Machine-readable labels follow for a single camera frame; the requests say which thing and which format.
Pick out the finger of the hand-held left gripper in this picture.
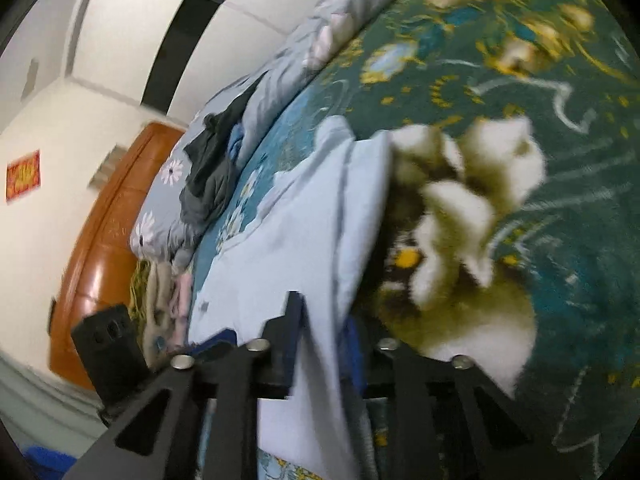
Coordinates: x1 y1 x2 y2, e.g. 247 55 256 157
191 328 240 362

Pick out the pink cloth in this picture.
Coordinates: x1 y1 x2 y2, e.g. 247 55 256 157
171 271 195 347

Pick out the grey-blue floral quilt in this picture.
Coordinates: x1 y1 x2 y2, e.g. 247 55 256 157
129 0 436 267

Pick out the light blue printed t-shirt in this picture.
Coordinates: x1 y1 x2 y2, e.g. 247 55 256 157
189 116 396 480

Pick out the beige olive cloth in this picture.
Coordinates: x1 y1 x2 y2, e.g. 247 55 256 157
129 257 177 357

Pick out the dark grey garment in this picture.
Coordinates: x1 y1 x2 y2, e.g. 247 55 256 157
179 91 252 227

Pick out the person's left forearm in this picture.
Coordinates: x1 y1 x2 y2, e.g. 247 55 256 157
26 443 77 477

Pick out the grey wall fixture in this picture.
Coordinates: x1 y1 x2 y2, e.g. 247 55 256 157
89 144 129 189

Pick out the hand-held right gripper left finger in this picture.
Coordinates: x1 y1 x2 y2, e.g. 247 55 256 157
65 290 307 480

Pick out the grey wall switch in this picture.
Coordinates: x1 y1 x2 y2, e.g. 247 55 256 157
22 58 40 99

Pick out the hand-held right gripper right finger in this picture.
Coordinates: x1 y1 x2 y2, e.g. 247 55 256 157
347 317 568 480

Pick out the blue garment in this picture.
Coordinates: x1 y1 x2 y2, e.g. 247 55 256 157
227 124 249 170

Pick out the green floral blanket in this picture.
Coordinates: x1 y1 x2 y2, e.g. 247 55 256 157
190 0 636 480

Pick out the red wall poster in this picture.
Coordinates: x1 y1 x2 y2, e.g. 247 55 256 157
6 150 41 204

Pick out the orange wooden headboard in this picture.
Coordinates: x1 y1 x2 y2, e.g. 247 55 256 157
49 122 188 392

